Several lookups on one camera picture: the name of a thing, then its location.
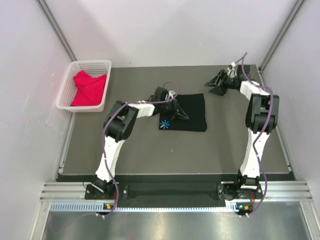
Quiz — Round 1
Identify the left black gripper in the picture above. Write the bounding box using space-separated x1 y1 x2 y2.
159 97 188 120

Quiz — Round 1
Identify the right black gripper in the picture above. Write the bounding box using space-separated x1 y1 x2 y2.
204 70 238 96

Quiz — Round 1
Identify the black t-shirt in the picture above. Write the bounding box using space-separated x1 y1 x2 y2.
158 93 207 132

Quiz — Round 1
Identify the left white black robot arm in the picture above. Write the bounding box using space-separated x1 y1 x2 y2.
92 87 189 199

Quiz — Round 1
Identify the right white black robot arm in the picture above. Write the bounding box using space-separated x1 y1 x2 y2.
205 62 280 198

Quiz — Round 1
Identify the crumpled red t-shirt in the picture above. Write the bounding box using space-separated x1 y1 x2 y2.
70 70 107 107

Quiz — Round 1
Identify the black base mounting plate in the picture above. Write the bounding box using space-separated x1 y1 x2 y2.
84 174 262 208

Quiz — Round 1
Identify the white perforated plastic basket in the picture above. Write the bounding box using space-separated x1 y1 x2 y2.
56 59 112 113

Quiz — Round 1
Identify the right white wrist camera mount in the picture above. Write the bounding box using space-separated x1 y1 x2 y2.
227 62 237 79

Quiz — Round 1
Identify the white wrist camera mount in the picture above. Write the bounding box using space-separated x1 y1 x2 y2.
166 90 177 101
227 62 237 79

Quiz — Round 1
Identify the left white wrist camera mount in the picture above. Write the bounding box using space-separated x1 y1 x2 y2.
166 90 177 101

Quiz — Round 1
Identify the aluminium frame rail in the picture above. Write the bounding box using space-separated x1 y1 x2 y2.
40 181 313 202

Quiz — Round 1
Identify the grey slotted cable duct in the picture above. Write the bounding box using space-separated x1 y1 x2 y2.
49 201 241 213

